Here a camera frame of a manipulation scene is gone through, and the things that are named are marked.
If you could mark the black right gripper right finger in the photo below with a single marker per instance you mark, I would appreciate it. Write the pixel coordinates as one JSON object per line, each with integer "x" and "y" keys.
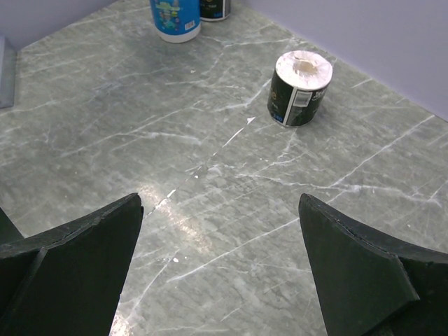
{"x": 368, "y": 282}

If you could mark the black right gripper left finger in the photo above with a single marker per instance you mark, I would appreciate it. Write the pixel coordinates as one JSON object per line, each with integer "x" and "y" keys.
{"x": 68, "y": 280}

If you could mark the blue roll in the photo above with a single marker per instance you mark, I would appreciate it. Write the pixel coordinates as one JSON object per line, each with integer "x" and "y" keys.
{"x": 176, "y": 21}

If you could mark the black wrapped roll, centre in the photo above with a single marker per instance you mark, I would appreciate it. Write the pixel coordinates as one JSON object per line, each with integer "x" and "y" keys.
{"x": 298, "y": 86}

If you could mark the black wrapped roll, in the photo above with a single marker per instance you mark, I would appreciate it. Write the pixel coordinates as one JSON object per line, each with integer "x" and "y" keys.
{"x": 298, "y": 86}
{"x": 214, "y": 10}

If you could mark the black wrapped roll, back left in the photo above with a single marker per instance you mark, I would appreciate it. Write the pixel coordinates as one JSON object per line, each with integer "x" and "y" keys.
{"x": 214, "y": 10}

